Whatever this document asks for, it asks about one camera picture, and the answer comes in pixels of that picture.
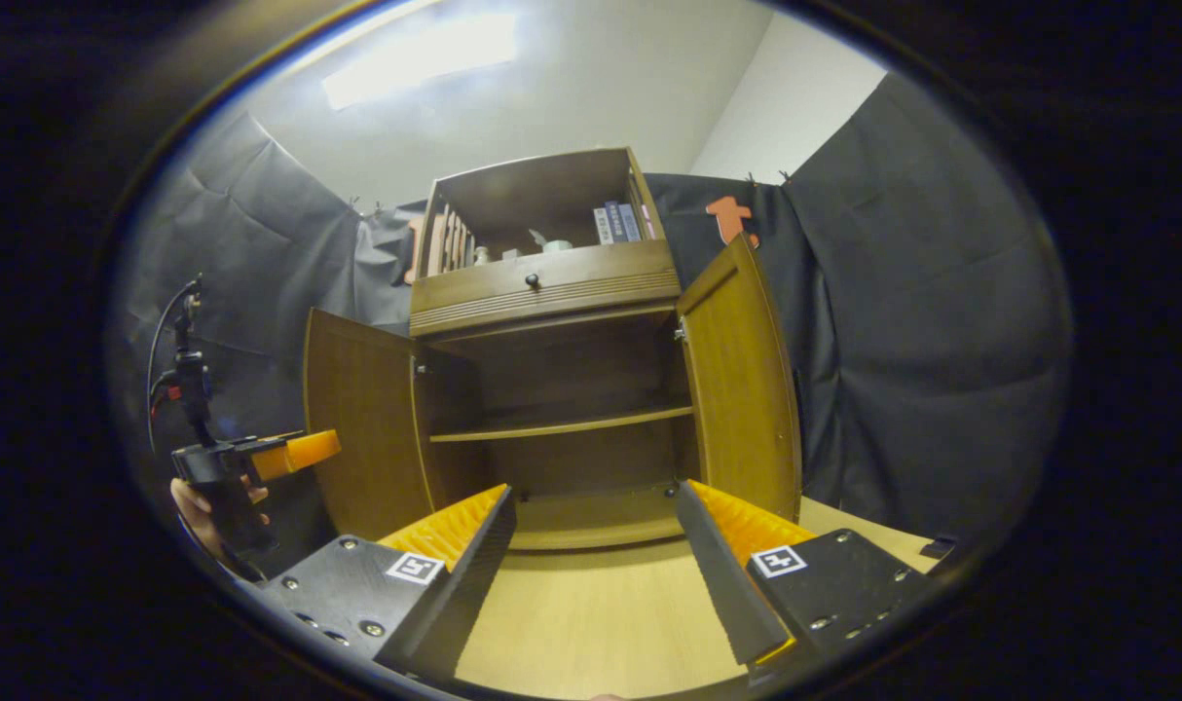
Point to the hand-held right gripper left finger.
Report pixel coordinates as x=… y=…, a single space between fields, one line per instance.
x=474 y=574

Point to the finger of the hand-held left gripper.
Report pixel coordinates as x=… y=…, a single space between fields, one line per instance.
x=304 y=453

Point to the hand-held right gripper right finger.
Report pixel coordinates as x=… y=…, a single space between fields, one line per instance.
x=722 y=574

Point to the wooden cabinet door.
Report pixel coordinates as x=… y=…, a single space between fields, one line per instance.
x=742 y=389
x=367 y=419

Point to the wooden double-door shoe cabinet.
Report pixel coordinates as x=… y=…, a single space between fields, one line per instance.
x=552 y=185

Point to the metal door hinge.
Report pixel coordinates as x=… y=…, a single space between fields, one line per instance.
x=681 y=329
x=419 y=366

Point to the wooden inner shelf board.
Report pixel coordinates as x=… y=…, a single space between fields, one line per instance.
x=572 y=424

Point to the small black clamp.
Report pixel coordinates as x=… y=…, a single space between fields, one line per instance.
x=939 y=546

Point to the black backdrop cloth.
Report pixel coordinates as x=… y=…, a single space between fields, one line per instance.
x=922 y=341

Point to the wooden ribbed drawer front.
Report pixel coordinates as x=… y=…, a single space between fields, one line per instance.
x=601 y=273

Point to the white cup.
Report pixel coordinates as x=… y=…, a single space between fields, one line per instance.
x=557 y=246

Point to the thin pink book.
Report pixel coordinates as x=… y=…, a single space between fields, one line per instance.
x=647 y=222

